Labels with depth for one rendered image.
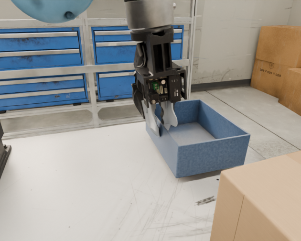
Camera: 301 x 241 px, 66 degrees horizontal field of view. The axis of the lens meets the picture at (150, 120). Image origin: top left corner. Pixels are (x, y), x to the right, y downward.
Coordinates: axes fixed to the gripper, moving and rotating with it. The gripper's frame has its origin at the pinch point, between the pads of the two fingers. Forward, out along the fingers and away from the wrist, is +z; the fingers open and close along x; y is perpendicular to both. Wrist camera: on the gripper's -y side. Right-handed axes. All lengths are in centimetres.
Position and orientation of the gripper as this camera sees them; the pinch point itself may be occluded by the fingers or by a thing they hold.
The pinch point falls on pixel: (159, 128)
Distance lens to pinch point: 49.1
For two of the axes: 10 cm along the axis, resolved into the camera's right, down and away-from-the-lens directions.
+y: 2.7, 4.2, -8.7
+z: 1.2, 8.8, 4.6
